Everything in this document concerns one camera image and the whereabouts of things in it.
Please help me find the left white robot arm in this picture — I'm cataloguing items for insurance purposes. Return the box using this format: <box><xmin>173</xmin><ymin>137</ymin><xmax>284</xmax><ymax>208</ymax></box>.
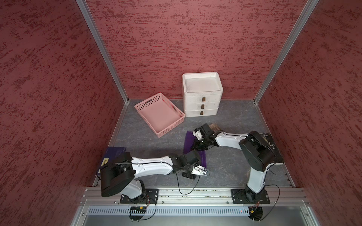
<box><xmin>100</xmin><ymin>151</ymin><xmax>208</xmax><ymax>203</ymax></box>

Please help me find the purple dishcloth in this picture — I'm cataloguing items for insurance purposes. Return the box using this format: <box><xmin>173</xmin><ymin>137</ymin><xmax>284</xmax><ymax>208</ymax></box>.
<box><xmin>183</xmin><ymin>131</ymin><xmax>207</xmax><ymax>168</ymax></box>

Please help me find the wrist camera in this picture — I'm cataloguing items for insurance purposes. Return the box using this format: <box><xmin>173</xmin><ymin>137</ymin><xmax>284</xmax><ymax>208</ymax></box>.
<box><xmin>191</xmin><ymin>165</ymin><xmax>210</xmax><ymax>176</ymax></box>
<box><xmin>192</xmin><ymin>123</ymin><xmax>215</xmax><ymax>141</ymax></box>

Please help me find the left aluminium corner post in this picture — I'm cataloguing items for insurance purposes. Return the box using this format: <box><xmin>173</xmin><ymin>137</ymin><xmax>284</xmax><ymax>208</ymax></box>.
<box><xmin>76</xmin><ymin>0</ymin><xmax>129</xmax><ymax>104</ymax></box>

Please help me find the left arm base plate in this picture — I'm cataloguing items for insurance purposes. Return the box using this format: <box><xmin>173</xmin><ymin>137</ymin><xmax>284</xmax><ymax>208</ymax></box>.
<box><xmin>120</xmin><ymin>188</ymin><xmax>159</xmax><ymax>204</ymax></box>

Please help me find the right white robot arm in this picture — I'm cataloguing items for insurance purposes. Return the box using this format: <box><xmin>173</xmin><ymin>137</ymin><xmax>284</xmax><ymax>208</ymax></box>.
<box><xmin>191</xmin><ymin>129</ymin><xmax>276</xmax><ymax>203</ymax></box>

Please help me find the white three-drawer organizer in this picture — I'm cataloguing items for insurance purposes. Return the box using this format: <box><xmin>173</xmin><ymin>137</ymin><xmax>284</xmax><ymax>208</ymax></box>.
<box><xmin>183</xmin><ymin>72</ymin><xmax>223</xmax><ymax>117</ymax></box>

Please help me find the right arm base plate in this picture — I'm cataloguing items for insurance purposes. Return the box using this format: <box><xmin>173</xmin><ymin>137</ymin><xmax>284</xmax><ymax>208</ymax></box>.
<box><xmin>231</xmin><ymin>189</ymin><xmax>271</xmax><ymax>205</ymax></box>

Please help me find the right aluminium corner post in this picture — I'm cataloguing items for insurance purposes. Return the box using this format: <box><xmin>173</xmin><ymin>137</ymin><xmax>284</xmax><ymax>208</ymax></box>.
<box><xmin>254</xmin><ymin>0</ymin><xmax>319</xmax><ymax>105</ymax></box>

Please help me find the black moon book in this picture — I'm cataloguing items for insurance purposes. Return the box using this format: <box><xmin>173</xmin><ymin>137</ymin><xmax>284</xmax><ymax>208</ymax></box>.
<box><xmin>261</xmin><ymin>133</ymin><xmax>285</xmax><ymax>164</ymax></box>

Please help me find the pink plastic basket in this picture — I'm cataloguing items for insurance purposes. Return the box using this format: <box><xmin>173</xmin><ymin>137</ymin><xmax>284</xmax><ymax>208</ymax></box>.
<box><xmin>134</xmin><ymin>92</ymin><xmax>185</xmax><ymax>138</ymax></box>

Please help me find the striped beige dishcloth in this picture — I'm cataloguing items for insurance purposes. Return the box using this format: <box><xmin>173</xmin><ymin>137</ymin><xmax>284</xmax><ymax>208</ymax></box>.
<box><xmin>209</xmin><ymin>123</ymin><xmax>223</xmax><ymax>132</ymax></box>

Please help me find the aluminium corner post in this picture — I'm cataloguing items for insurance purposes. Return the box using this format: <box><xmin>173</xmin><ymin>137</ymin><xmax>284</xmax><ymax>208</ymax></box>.
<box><xmin>254</xmin><ymin>0</ymin><xmax>319</xmax><ymax>105</ymax></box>
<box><xmin>76</xmin><ymin>0</ymin><xmax>129</xmax><ymax>104</ymax></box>

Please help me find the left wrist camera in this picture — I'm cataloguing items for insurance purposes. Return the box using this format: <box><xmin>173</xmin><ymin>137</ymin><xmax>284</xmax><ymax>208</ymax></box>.
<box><xmin>191</xmin><ymin>165</ymin><xmax>210</xmax><ymax>176</ymax></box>

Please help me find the dark blue book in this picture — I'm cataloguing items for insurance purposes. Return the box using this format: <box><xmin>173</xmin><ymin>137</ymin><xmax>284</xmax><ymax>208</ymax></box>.
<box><xmin>96</xmin><ymin>147</ymin><xmax>126</xmax><ymax>177</ymax></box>

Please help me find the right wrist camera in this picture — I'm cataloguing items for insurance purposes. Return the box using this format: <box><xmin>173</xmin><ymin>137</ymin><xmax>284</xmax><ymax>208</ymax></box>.
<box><xmin>192</xmin><ymin>123</ymin><xmax>215</xmax><ymax>141</ymax></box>

